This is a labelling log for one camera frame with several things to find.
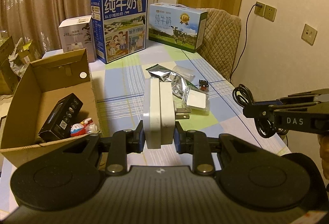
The open cardboard box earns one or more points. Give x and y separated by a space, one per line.
43 84

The silver foil pouch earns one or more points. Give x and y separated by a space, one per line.
178 83

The white humidifier box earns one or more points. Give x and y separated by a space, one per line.
77 33

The blue tall milk carton box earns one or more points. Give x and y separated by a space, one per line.
119 28

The cardboard box with tissues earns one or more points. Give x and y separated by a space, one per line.
9 80

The wall switch plate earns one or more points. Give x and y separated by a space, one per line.
309 34

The white power adapter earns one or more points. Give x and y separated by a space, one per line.
160 113

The clear plastic cup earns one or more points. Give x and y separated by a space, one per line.
186 73

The small black red part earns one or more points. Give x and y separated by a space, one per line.
203 85

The wall socket plate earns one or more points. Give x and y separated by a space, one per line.
270 13

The white pad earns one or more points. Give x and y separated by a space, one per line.
194 98

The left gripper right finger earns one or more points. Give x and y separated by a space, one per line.
196 144

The person's right hand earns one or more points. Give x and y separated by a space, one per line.
324 154

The light blue cow milk box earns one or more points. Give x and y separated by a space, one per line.
177 25

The quilted beige chair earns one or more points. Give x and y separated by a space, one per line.
220 41

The black product box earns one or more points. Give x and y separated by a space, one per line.
59 122

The red Doraemon figurine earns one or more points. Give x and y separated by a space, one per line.
87 126

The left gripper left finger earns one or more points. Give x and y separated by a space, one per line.
121 144

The wall socket with plug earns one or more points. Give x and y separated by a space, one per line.
259 9

